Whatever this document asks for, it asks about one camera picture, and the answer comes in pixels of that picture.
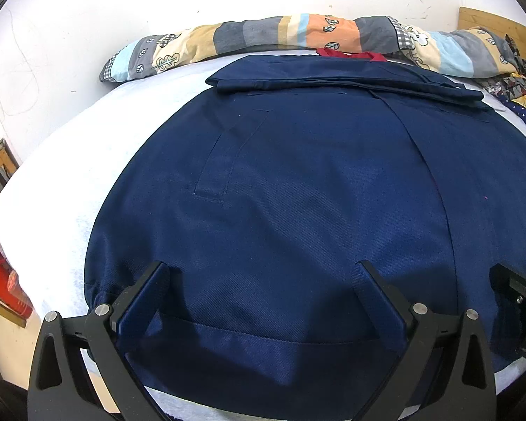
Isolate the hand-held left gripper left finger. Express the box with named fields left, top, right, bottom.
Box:
left=26, top=261, right=171, bottom=421

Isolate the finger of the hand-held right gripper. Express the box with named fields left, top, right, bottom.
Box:
left=488, top=263, right=526, bottom=360

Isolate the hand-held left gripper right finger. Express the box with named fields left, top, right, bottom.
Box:
left=352, top=260, right=499, bottom=421

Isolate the navy blue jacket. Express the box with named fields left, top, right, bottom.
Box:
left=83, top=46, right=526, bottom=417

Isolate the white bed sheet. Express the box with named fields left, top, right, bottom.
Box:
left=0, top=53, right=526, bottom=421

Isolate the wooden headboard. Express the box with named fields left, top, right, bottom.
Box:
left=458, top=6, right=526, bottom=47

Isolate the patchwork patterned quilt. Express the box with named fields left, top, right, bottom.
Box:
left=99, top=14, right=523, bottom=85

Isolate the wooden furniture frame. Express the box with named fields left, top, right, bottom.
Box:
left=0, top=138, right=20, bottom=196

